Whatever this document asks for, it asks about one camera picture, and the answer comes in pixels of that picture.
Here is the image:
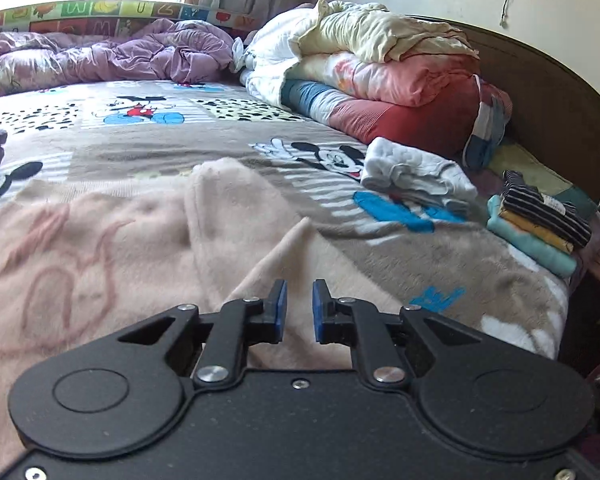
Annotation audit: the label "cream yellow blanket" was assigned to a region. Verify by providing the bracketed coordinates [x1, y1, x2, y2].
[298, 0, 479, 63]

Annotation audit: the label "white quilted duvet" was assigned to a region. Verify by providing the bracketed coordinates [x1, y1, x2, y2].
[230, 2, 325, 107]

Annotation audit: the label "teal folded garment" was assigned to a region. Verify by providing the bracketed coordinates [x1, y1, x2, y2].
[486, 195, 577, 278]

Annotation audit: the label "beige pink sweater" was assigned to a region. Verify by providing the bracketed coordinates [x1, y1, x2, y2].
[0, 158, 400, 471]

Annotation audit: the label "yellow folded garment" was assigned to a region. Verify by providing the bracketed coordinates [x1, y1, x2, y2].
[498, 209, 574, 254]

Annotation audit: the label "purple crumpled duvet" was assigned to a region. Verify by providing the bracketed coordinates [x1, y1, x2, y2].
[0, 18, 234, 96]

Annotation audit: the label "black white striped garment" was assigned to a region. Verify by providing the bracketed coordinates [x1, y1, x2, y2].
[501, 170, 592, 249]

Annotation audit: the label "pink red folded quilt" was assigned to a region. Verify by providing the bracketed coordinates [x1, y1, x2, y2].
[280, 52, 513, 169]

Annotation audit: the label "white folded clothes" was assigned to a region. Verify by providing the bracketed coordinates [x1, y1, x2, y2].
[361, 138, 478, 214]

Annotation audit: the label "dark wooden headboard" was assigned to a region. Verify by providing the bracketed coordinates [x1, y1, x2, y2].
[414, 14, 600, 206]

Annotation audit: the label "colourful alphabet play mat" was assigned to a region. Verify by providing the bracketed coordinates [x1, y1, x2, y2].
[0, 0, 259, 37]

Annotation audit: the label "Mickey Mouse bed blanket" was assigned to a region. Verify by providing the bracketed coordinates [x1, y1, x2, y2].
[0, 80, 569, 358]

